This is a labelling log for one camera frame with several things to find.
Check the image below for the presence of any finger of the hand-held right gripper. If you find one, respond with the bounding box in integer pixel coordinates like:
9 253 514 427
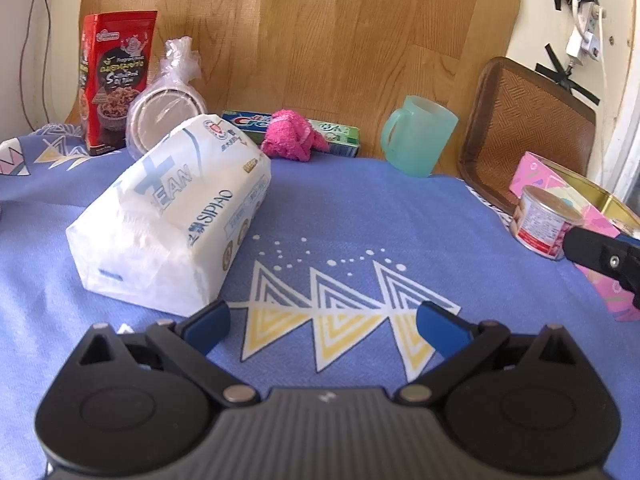
562 226 640 311

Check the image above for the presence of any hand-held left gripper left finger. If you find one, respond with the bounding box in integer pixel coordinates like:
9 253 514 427
72 299 261 406

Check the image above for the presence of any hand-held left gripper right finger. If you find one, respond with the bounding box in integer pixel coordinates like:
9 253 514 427
397 301 586 405

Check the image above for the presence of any pink biscuit tin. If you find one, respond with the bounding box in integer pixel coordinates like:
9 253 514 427
509 151 640 322

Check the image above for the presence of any red label tin can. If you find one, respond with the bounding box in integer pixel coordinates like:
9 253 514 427
510 185 586 262

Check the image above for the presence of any white tissue pack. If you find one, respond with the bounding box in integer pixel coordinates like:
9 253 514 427
66 113 273 318

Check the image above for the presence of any blue printed tablecloth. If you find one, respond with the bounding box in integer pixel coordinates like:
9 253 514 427
0 122 640 480

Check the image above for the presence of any brown woven tray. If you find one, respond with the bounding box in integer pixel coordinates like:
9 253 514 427
459 56 598 217

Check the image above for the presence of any green plastic mug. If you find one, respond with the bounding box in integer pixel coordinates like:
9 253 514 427
381 95 460 179

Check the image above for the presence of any pink towel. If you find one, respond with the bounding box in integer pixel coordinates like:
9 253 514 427
261 109 330 164

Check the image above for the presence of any white power strip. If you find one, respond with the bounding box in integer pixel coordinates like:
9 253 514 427
565 2 604 67

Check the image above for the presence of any toothpaste box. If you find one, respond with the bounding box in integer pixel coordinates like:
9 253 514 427
221 110 361 159

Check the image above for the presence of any clear bag of paper bowls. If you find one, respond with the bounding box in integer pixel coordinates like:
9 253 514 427
126 36 209 162

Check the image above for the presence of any red snack pouch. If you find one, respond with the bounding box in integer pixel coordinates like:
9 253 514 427
80 10 159 157

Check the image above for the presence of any wooden board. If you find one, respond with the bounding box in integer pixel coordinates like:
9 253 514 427
75 0 524 161

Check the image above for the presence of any white cable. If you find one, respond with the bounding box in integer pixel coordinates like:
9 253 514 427
599 7 611 107

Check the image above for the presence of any black cable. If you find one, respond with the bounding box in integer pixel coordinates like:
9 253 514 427
20 0 52 134

